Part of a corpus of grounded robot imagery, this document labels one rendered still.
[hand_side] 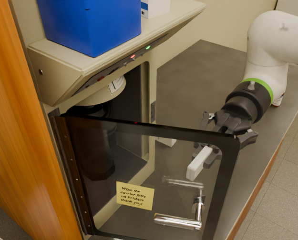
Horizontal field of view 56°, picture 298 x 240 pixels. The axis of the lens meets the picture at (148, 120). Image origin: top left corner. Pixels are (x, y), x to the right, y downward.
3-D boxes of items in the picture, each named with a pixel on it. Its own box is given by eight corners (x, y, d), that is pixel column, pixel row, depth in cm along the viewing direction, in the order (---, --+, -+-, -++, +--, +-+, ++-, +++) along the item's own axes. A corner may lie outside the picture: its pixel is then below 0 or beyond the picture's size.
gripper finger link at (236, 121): (231, 129, 62) (238, 132, 62) (209, 159, 55) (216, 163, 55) (235, 115, 60) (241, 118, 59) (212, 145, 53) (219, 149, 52)
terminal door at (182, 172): (88, 232, 72) (56, 111, 47) (207, 255, 68) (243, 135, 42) (87, 235, 72) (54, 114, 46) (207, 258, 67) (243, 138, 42)
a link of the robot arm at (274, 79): (288, 96, 77) (249, 87, 83) (297, 53, 70) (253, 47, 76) (271, 122, 69) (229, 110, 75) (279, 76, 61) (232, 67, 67)
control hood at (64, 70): (41, 103, 45) (23, 45, 39) (158, 37, 65) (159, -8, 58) (91, 132, 40) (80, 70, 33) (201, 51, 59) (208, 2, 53)
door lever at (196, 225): (157, 202, 56) (158, 194, 55) (204, 210, 55) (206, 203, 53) (152, 226, 52) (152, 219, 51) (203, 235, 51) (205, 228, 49)
